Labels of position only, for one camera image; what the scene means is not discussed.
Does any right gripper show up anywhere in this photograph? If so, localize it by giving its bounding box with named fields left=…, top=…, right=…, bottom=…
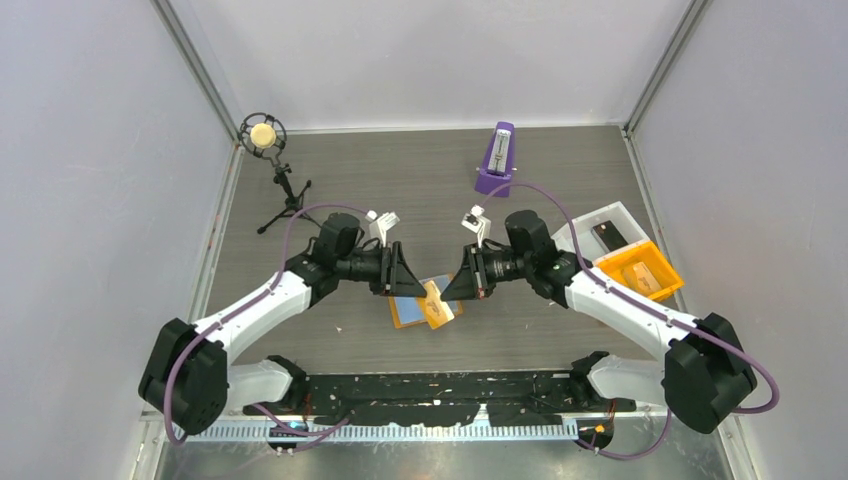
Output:
left=442, top=242, right=533, bottom=303

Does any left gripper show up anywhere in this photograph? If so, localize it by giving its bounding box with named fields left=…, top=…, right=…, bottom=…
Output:
left=336, top=241, right=426, bottom=298

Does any orange leather card holder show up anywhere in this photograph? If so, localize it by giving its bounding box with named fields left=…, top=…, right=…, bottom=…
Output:
left=389, top=274, right=463, bottom=329

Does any gold card with stripe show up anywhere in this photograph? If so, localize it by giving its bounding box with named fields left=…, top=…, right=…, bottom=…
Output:
left=416, top=280, right=456, bottom=330

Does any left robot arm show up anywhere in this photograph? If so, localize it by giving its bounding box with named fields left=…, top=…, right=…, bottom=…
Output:
left=138, top=210, right=427, bottom=445

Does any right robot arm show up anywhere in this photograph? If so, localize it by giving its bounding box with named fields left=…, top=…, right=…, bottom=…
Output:
left=441, top=206, right=757, bottom=434

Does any purple metronome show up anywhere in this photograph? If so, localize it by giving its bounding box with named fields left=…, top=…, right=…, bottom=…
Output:
left=474, top=121, right=516, bottom=195

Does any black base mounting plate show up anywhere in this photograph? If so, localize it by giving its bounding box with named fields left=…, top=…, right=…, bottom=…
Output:
left=264, top=370, right=636, bottom=427

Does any black device in white bin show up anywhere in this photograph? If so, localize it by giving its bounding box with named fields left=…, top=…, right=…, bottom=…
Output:
left=591, top=220, right=629, bottom=253

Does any white plastic bin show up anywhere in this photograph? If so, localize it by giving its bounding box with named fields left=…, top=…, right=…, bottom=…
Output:
left=572, top=201, right=650, bottom=264

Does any orange plastic bin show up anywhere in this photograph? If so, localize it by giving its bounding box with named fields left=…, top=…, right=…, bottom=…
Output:
left=595, top=240, right=685, bottom=302

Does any tan block in orange bin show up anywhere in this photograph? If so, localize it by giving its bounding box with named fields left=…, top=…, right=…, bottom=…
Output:
left=622, top=262, right=662, bottom=296

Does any microphone on black tripod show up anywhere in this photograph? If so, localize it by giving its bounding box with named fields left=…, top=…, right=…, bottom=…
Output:
left=237, top=112, right=320, bottom=235

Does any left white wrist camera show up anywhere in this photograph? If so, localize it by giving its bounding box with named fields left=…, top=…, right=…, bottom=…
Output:
left=363, top=210, right=400, bottom=248

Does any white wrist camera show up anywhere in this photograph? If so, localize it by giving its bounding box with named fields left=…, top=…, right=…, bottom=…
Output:
left=461, top=205, right=491, bottom=247
left=363, top=210, right=400, bottom=248

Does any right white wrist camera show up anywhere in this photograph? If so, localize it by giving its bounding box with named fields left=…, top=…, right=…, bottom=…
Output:
left=461, top=205, right=491, bottom=247

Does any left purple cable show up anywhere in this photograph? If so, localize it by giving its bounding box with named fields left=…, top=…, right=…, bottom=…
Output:
left=162, top=203, right=376, bottom=453

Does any purple cable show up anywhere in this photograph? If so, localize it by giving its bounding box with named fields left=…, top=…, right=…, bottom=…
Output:
left=162, top=203, right=376, bottom=453
left=476, top=182, right=782, bottom=460

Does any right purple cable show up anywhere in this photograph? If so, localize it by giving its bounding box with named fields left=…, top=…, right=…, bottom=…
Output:
left=476, top=182, right=782, bottom=460

